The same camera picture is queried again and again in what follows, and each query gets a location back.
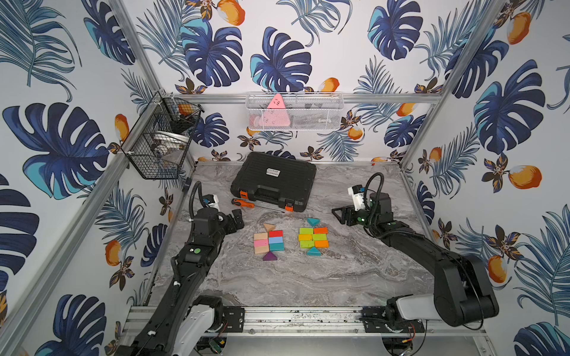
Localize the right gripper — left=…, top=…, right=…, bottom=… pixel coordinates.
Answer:
left=332, top=202, right=378, bottom=230

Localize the natural wood rectangular block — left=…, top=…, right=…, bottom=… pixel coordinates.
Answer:
left=253, top=232, right=269, bottom=241

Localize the pink block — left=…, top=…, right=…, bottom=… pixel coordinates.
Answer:
left=254, top=239, right=269, bottom=248

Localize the teal triangle block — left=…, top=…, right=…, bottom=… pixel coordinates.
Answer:
left=307, top=218, right=320, bottom=227

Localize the orange rectangular block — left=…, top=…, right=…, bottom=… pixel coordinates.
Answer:
left=314, top=240, right=330, bottom=249

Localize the yellow block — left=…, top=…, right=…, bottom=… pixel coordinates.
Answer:
left=298, top=234, right=313, bottom=242

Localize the small teal block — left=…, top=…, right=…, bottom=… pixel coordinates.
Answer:
left=307, top=247, right=322, bottom=256

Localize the teal rectangular block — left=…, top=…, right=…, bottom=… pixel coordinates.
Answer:
left=269, top=243, right=284, bottom=252

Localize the purple block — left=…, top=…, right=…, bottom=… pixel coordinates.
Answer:
left=263, top=252, right=278, bottom=261

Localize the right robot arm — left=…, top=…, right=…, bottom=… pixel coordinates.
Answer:
left=332, top=193, right=500, bottom=328

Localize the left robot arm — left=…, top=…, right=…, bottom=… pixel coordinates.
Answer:
left=115, top=181, right=244, bottom=355

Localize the black plastic tool case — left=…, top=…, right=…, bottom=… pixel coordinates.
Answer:
left=230, top=152, right=317, bottom=212

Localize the pink triangle card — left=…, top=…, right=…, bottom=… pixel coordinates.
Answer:
left=260, top=93, right=291, bottom=128

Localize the orange handled screwdriver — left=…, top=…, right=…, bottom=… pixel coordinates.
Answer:
left=231, top=198, right=282, bottom=213

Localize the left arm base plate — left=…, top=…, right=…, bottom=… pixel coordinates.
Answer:
left=193, top=295, right=245, bottom=334

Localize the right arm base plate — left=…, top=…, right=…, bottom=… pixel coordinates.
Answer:
left=359, top=306, right=425, bottom=334

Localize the black wire basket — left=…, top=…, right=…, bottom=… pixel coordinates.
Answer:
left=120, top=92, right=204, bottom=180

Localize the aluminium front rail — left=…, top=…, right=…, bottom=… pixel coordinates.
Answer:
left=119, top=305, right=487, bottom=338

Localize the white mesh wall basket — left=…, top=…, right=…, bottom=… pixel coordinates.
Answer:
left=245, top=92, right=344, bottom=131

